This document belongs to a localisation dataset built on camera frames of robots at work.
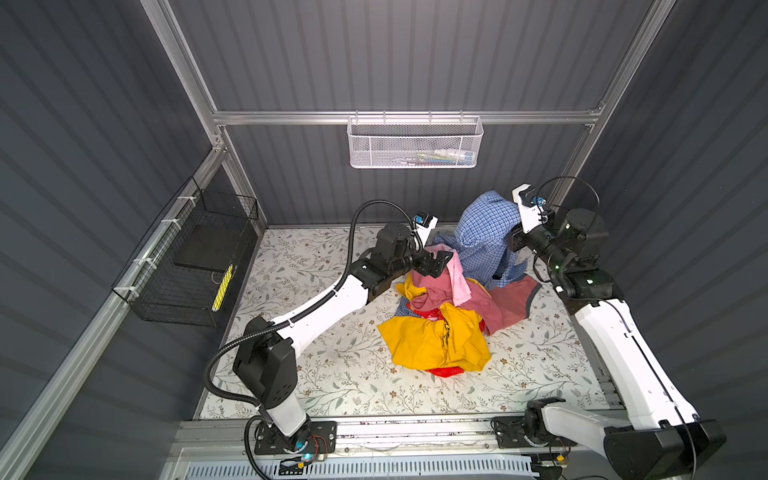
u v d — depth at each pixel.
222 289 0.69
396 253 0.61
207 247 0.73
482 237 0.59
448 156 0.91
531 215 0.56
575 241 0.48
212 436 0.77
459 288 0.79
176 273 0.72
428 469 0.77
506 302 0.93
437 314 0.87
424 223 0.65
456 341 0.83
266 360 0.43
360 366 0.86
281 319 0.47
